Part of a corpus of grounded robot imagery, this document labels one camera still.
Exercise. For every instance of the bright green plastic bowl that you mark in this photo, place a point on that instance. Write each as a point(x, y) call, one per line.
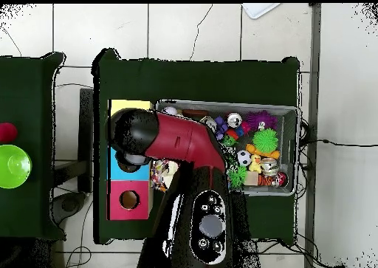
point(14, 166)

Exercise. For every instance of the silver topped dark can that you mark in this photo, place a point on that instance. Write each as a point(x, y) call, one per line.
point(234, 119)

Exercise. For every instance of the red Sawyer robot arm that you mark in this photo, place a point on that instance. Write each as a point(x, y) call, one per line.
point(183, 138)

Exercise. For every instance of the black and white soccer ball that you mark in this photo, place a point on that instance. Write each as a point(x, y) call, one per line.
point(244, 157)

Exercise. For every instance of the black upright panel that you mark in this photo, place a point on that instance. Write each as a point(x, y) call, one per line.
point(85, 138)

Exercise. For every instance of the red plastic cup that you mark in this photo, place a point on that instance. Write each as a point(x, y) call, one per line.
point(7, 132)

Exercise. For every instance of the cream knitted cloth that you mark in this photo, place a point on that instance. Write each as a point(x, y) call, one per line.
point(171, 173)

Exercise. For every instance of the white flat board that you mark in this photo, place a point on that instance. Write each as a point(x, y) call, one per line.
point(260, 9)

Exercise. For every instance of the silver topped pale can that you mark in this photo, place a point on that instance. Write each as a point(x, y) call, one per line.
point(208, 121)

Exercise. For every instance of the green spiky puffer ball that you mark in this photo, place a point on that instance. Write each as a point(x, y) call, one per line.
point(265, 140)

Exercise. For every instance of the shallow clear mesh bin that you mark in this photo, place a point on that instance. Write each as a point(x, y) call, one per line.
point(289, 161)

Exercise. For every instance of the dark grey rounded object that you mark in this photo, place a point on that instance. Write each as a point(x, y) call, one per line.
point(69, 204)

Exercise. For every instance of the wooden box with three holes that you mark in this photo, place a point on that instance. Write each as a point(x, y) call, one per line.
point(130, 213)

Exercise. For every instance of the colourful confetti print paper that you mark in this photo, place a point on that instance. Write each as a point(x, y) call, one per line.
point(156, 173)

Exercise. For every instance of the white baseball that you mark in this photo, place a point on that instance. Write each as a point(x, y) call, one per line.
point(169, 111)

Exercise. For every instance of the green spiky toy with eyes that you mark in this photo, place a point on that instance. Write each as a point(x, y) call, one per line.
point(238, 176)

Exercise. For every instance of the yellow plush duck toy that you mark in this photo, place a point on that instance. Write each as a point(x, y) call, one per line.
point(255, 164)

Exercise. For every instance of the dark green tablecloth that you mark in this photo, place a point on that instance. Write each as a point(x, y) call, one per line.
point(177, 79)
point(26, 102)

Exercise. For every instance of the purple spiky toy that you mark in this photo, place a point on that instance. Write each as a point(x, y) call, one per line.
point(261, 120)

